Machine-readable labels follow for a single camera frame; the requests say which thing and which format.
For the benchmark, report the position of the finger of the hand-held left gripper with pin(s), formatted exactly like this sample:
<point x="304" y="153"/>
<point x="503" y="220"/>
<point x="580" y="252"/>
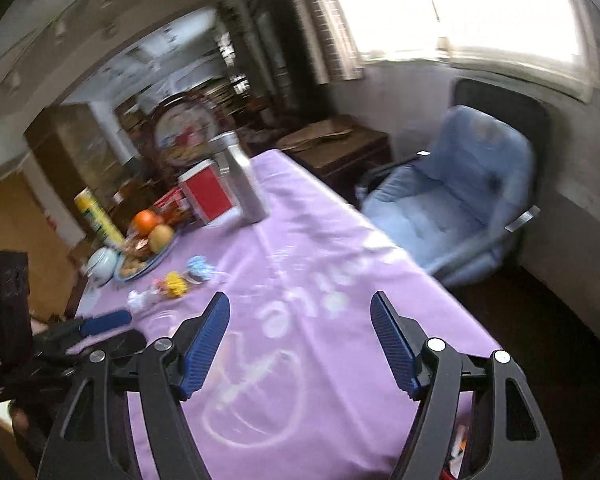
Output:
<point x="127" y="342"/>
<point x="105" y="321"/>

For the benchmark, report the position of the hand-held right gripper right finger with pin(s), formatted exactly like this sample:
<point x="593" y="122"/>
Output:
<point x="392" y="345"/>

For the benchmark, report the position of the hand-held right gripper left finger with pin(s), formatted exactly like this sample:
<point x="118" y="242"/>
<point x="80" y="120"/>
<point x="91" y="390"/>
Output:
<point x="207" y="345"/>

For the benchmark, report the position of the white wrapper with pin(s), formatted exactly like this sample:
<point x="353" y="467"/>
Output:
<point x="139" y="299"/>

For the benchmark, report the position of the white bowl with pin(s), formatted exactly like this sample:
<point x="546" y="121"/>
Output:
<point x="102" y="265"/>

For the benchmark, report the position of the brown pastries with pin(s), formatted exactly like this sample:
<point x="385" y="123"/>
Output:
<point x="132" y="260"/>

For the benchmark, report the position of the yellow candy wrapper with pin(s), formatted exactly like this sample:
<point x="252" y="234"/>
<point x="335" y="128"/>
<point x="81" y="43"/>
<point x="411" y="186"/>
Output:
<point x="175" y="285"/>

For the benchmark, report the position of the light blue candy wrapper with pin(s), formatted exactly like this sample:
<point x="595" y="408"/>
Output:
<point x="199" y="267"/>

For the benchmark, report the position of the blue plate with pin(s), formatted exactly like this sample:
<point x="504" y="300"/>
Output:
<point x="155" y="261"/>

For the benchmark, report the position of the yellow pear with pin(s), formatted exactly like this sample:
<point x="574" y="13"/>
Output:
<point x="161" y="237"/>

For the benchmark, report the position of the purple printed tablecloth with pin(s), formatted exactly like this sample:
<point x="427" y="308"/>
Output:
<point x="330" y="260"/>

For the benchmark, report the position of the yellow spray can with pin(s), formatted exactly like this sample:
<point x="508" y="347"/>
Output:
<point x="97" y="215"/>

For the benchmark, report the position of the orange fruit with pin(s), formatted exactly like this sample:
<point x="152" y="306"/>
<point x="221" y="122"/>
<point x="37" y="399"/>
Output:
<point x="146" y="222"/>

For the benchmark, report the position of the red and white carton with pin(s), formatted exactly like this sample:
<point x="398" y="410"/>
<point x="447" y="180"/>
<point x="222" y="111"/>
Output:
<point x="170" y="205"/>

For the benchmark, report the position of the red and white box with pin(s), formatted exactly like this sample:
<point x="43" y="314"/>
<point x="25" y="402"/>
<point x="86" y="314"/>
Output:
<point x="207" y="195"/>

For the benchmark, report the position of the blue padded chair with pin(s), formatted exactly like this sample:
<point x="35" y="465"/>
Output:
<point x="445" y="195"/>

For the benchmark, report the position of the silver metal bottle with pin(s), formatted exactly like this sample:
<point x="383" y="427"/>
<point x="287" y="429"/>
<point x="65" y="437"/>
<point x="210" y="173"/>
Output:
<point x="247" y="190"/>

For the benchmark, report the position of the tall wooden cupboard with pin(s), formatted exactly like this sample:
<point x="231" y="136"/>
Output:
<point x="75" y="150"/>

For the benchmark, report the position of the wooden side cabinet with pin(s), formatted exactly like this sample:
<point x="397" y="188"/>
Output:
<point x="345" y="160"/>

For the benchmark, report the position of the wooden shelf with papers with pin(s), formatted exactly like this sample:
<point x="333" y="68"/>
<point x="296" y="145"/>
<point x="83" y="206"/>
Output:
<point x="132" y="125"/>

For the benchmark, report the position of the flat cardboard sheet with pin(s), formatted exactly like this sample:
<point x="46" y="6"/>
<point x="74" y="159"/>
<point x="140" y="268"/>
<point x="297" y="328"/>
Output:
<point x="315" y="132"/>

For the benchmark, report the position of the checked curtain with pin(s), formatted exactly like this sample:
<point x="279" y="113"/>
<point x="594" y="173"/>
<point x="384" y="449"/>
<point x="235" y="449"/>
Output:
<point x="332" y="20"/>

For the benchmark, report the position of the bright window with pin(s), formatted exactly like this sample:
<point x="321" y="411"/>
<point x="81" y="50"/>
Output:
<point x="480" y="5"/>

